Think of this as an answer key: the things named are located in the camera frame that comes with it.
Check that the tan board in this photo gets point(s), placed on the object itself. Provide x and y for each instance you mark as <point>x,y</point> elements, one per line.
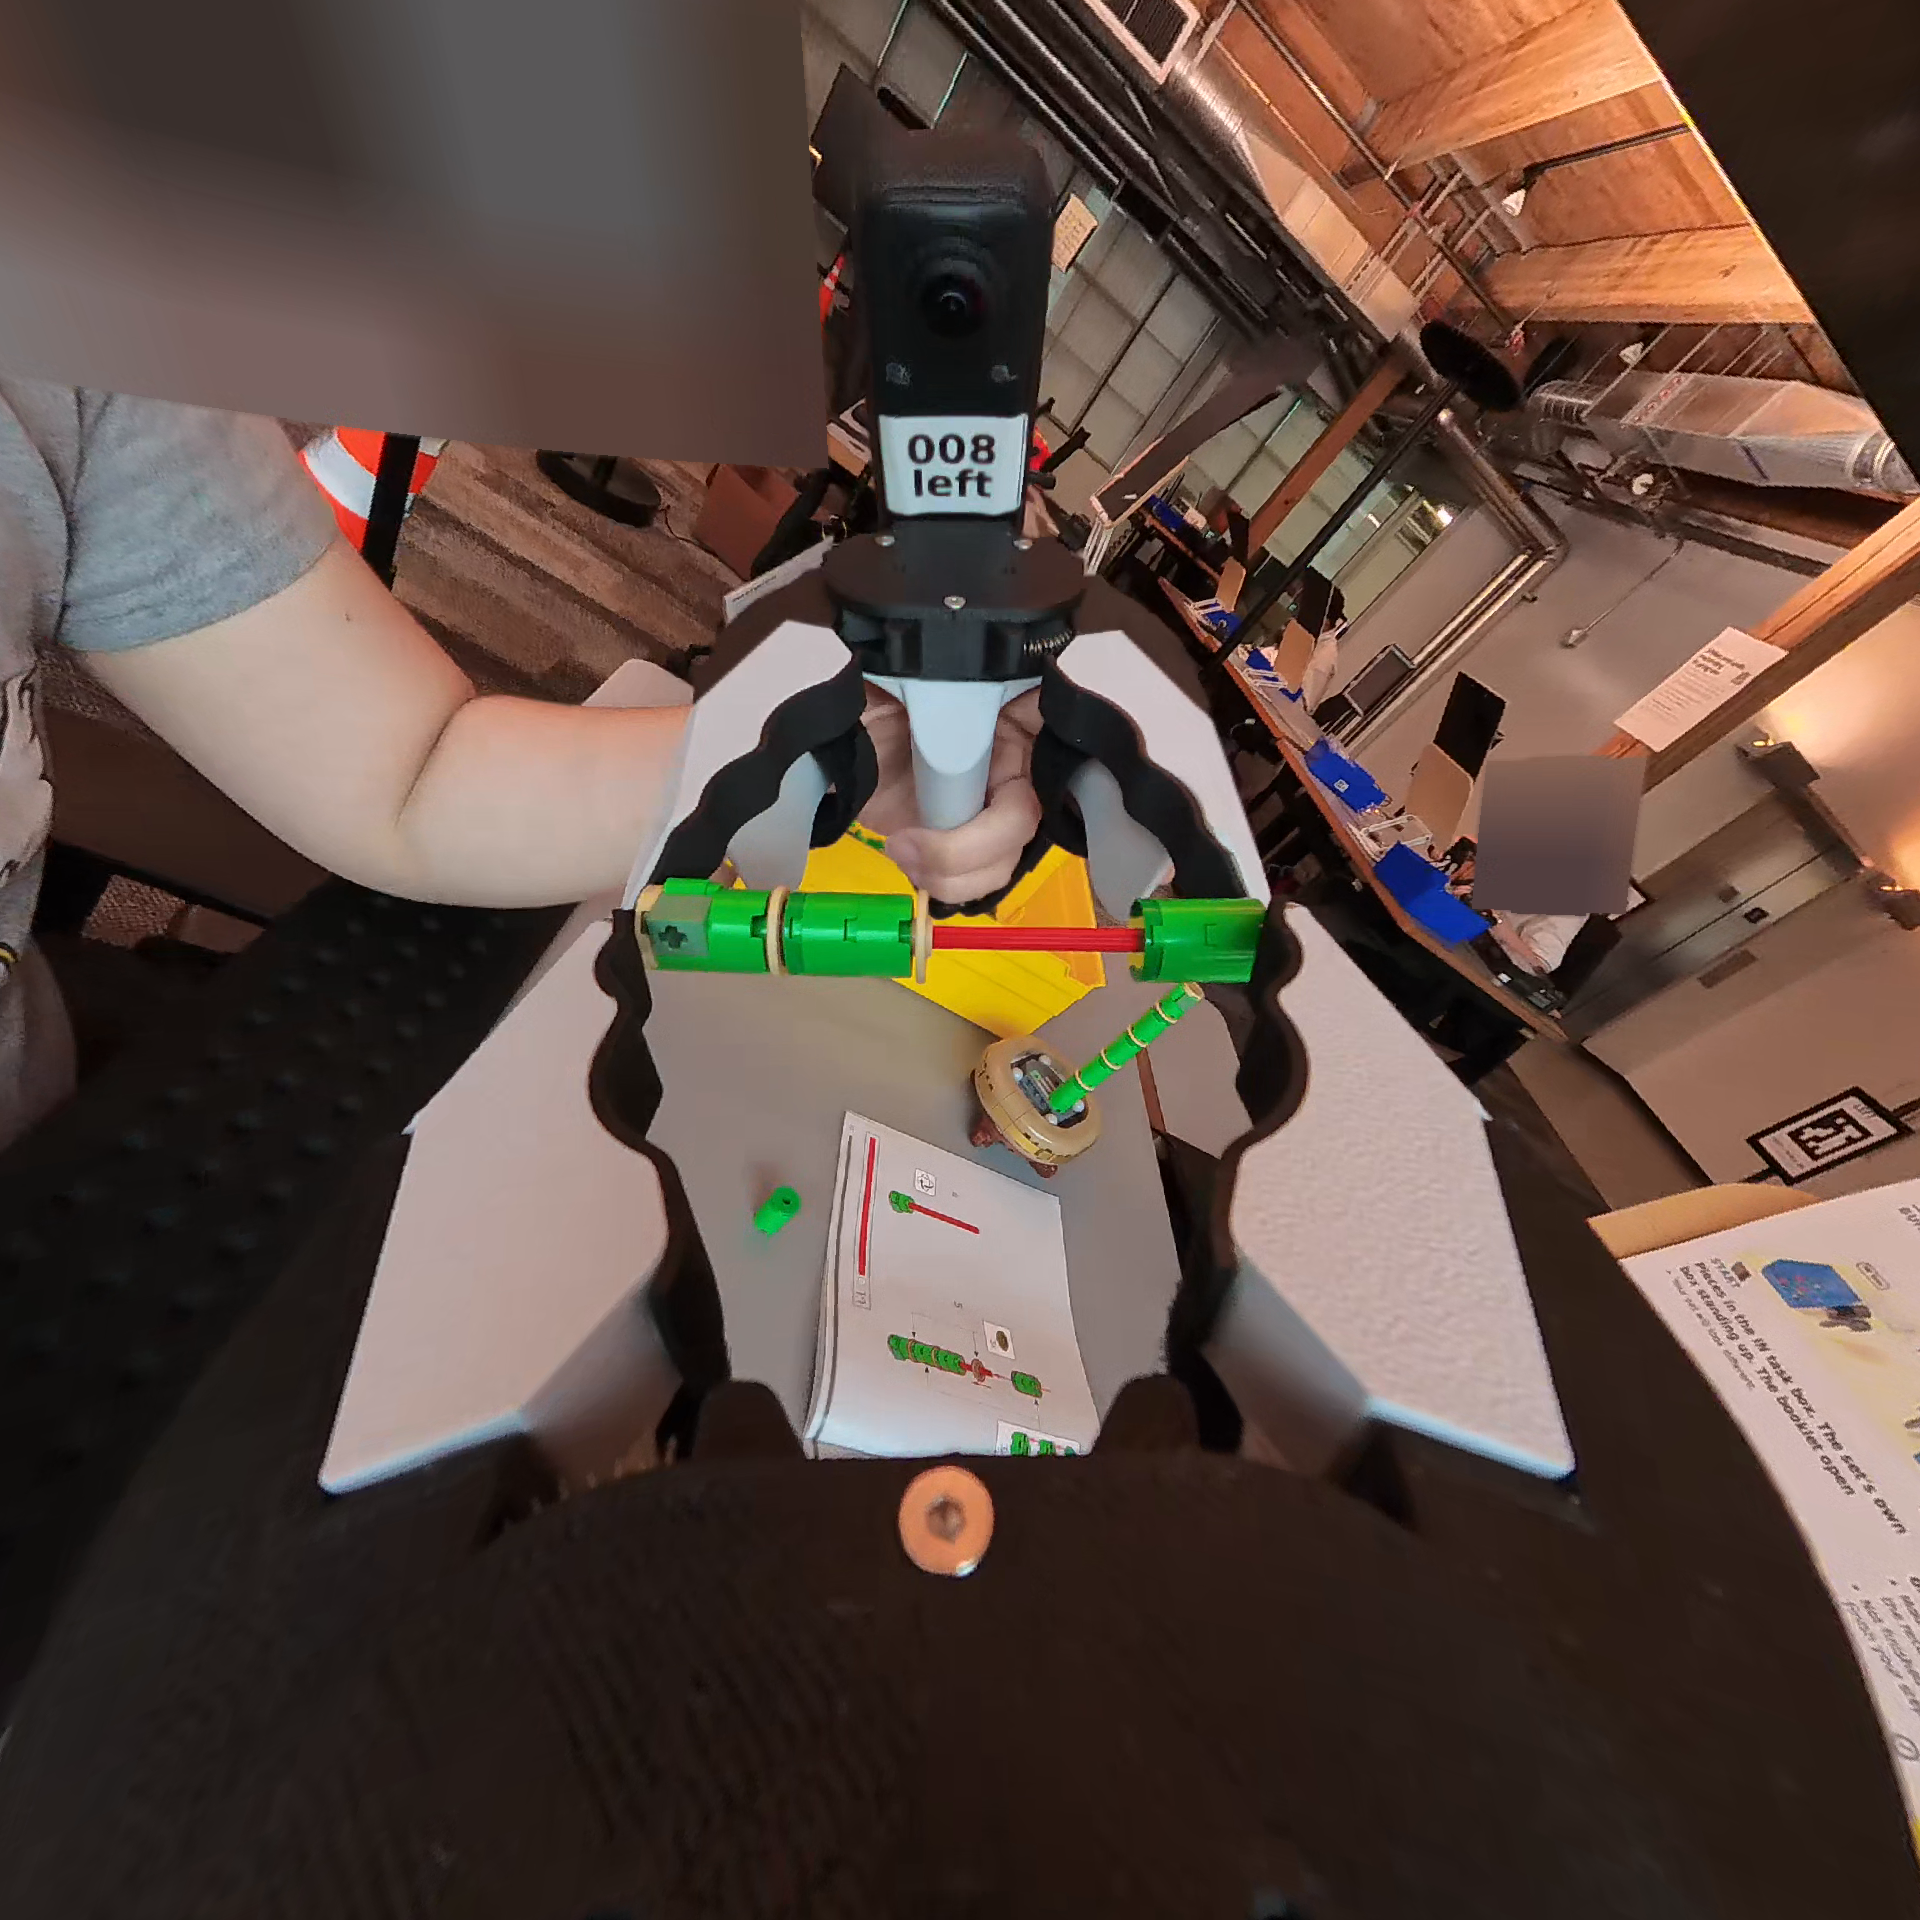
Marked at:
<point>1664,1213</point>

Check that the person's left hand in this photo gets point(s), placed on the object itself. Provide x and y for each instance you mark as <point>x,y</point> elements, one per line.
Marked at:
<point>961,861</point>

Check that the person's grey t-shirt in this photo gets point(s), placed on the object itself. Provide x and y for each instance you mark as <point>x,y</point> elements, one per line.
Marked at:
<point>135,524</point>

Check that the white paper wall notice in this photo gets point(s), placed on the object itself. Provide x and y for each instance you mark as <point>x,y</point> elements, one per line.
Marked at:
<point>1703,685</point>

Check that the grey desk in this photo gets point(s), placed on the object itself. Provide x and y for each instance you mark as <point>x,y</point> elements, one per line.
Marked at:
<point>734,1109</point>

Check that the orange traffic cone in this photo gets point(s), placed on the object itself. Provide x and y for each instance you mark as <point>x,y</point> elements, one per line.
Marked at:
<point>353,473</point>

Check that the blue storage bin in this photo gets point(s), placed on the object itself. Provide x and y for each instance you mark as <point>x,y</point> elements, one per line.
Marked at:
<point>1343,776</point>
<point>1429,888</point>

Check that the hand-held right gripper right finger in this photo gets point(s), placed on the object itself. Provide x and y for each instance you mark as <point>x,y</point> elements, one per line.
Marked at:
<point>1382,1229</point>

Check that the tan round toy with green rod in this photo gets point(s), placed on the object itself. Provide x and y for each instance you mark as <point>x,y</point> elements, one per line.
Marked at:
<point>1037,1109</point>

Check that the black round lamp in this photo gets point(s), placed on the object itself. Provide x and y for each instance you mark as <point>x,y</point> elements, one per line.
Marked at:
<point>1467,359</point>

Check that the large printed instruction sheet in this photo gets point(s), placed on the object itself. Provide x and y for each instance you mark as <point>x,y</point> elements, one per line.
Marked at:
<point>1816,1348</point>

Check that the black white marker tag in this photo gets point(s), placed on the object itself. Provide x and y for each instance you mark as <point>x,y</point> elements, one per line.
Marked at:
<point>1827,1137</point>

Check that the white instruction booklet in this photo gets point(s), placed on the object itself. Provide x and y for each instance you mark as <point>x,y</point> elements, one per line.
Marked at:
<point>945,1289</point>

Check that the silver air duct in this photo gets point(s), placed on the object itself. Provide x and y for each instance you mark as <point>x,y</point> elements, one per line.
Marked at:
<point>1723,427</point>

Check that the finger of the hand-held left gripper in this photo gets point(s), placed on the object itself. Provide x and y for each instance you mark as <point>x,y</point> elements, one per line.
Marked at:
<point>744,721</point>
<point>1155,733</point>

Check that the green toy axle with red rod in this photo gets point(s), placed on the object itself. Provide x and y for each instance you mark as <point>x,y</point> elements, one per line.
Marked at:
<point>840,930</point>

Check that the black screen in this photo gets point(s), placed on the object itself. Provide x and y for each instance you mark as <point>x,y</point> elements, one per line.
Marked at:
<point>1471,715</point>

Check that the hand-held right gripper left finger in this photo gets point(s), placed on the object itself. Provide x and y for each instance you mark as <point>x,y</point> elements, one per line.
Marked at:
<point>510,1200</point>

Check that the cardboard box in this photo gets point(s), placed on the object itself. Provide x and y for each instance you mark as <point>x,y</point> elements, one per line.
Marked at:
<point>749,517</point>

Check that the yellow plastic bin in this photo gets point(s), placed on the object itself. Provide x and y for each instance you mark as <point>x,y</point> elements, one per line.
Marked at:
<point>1014,973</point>

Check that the person's left forearm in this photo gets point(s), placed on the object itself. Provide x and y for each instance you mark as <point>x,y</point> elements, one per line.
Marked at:
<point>451,749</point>

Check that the large black panel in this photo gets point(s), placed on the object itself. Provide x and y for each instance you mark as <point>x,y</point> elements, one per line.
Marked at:
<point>1799,148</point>

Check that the long workbench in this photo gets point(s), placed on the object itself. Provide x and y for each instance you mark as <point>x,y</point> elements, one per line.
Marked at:
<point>1349,840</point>

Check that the small green toy connector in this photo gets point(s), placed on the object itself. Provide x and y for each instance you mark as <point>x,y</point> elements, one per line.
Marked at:
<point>776,1209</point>

